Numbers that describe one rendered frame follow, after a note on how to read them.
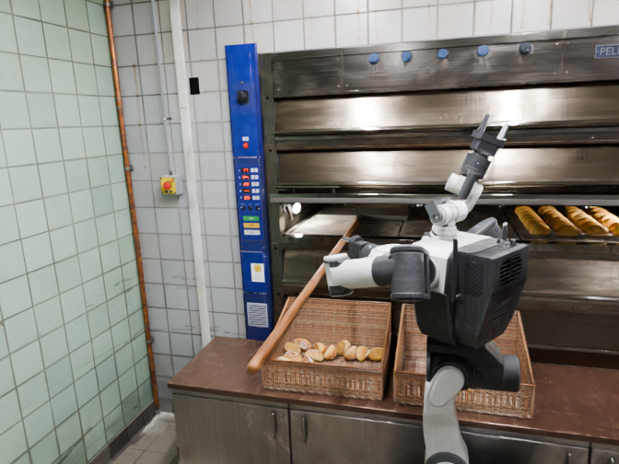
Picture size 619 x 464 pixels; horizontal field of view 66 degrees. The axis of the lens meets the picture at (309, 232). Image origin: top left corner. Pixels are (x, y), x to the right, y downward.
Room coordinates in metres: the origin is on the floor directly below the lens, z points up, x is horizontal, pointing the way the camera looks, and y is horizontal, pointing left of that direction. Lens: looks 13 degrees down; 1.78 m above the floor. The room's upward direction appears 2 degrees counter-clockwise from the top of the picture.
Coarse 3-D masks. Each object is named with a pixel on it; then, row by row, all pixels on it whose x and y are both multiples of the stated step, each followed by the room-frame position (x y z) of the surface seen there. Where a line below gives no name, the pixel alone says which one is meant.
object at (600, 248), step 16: (288, 240) 2.47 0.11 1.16; (304, 240) 2.44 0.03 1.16; (320, 240) 2.42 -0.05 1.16; (336, 240) 2.40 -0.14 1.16; (368, 240) 2.35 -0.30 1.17; (384, 240) 2.33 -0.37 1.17; (400, 240) 2.31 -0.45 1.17; (416, 240) 2.28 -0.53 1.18; (528, 240) 2.19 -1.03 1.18; (544, 240) 2.17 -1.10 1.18
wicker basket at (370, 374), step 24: (312, 312) 2.38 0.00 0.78; (336, 312) 2.35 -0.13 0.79; (360, 312) 2.32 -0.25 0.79; (384, 312) 2.29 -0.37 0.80; (288, 336) 2.37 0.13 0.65; (312, 336) 2.34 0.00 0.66; (336, 336) 2.31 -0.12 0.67; (360, 336) 2.28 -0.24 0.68; (384, 336) 2.26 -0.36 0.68; (336, 360) 2.21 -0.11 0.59; (384, 360) 1.91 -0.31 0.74; (264, 384) 1.98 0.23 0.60; (288, 384) 1.95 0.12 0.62; (312, 384) 1.92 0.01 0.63; (336, 384) 1.90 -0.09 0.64; (360, 384) 1.97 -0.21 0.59; (384, 384) 1.93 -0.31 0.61
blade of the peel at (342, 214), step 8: (328, 208) 3.20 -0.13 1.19; (336, 208) 3.18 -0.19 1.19; (344, 208) 3.17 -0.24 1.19; (352, 208) 3.16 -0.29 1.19; (360, 208) 3.15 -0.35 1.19; (368, 208) 3.14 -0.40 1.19; (376, 208) 3.13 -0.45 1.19; (384, 208) 3.12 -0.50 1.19; (392, 208) 3.10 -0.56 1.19; (400, 208) 3.09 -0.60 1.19; (408, 208) 3.08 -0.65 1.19; (320, 216) 2.87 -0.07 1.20; (328, 216) 2.85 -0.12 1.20; (336, 216) 2.84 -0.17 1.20; (344, 216) 2.83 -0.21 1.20; (352, 216) 2.82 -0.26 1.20; (368, 216) 2.79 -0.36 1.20; (376, 216) 2.78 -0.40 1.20; (384, 216) 2.77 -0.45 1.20; (392, 216) 2.76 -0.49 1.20; (400, 216) 2.74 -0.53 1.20
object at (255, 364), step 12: (348, 228) 2.46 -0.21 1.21; (336, 252) 2.04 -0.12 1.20; (312, 288) 1.61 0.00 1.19; (300, 300) 1.48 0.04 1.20; (288, 312) 1.38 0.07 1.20; (288, 324) 1.32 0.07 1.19; (276, 336) 1.22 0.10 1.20; (264, 348) 1.15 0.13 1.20; (252, 360) 1.09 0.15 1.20; (264, 360) 1.12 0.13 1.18; (252, 372) 1.06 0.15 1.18
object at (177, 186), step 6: (162, 180) 2.58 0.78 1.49; (168, 180) 2.57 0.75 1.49; (174, 180) 2.56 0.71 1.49; (180, 180) 2.60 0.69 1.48; (162, 186) 2.58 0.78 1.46; (174, 186) 2.56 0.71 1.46; (180, 186) 2.60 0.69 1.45; (162, 192) 2.58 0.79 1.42; (168, 192) 2.58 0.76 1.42; (174, 192) 2.56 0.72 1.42; (180, 192) 2.59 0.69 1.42
